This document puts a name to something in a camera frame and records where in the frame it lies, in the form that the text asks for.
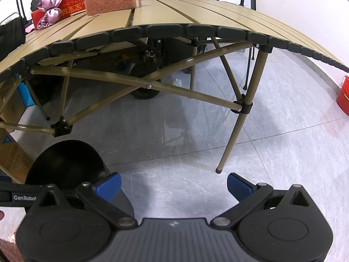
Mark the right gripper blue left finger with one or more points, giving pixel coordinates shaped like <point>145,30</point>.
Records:
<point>108,187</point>

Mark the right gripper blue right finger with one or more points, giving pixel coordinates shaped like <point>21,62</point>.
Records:
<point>239,187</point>

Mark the black sock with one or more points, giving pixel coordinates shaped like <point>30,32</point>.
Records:
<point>12,35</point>

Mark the black round trash bin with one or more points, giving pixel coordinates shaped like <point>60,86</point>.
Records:
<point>67,164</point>

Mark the cardboard box with green liner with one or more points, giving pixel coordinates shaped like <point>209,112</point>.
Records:
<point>15,162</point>

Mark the red bucket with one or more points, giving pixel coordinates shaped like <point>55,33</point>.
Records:
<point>343,95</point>

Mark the tan folding slat table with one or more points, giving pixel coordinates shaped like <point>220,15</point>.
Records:
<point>166,36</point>

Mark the red cardboard fruit box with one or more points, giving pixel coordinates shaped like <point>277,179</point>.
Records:
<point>68,8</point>

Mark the pink satin scrunchie cloth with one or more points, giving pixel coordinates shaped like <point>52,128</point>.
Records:
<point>52,13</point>

